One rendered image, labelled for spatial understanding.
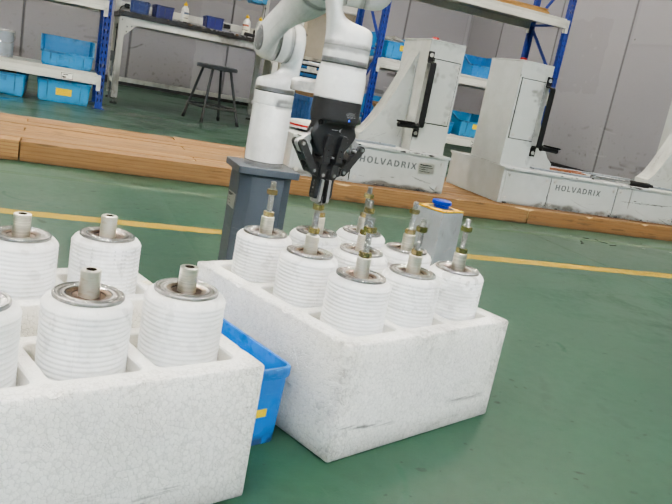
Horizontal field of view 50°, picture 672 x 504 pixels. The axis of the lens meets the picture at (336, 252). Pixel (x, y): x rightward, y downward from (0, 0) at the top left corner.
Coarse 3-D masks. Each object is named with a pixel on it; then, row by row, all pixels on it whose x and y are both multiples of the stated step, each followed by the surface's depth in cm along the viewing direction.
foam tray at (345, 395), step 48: (240, 288) 115; (288, 336) 107; (336, 336) 100; (384, 336) 104; (432, 336) 110; (480, 336) 120; (288, 384) 107; (336, 384) 100; (384, 384) 105; (432, 384) 114; (480, 384) 124; (288, 432) 108; (336, 432) 101; (384, 432) 109
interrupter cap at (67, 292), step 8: (56, 288) 77; (64, 288) 77; (72, 288) 78; (104, 288) 80; (112, 288) 80; (56, 296) 74; (64, 296) 75; (72, 296) 76; (104, 296) 78; (112, 296) 78; (120, 296) 78; (72, 304) 74; (80, 304) 74; (88, 304) 74; (96, 304) 74; (104, 304) 75; (112, 304) 76
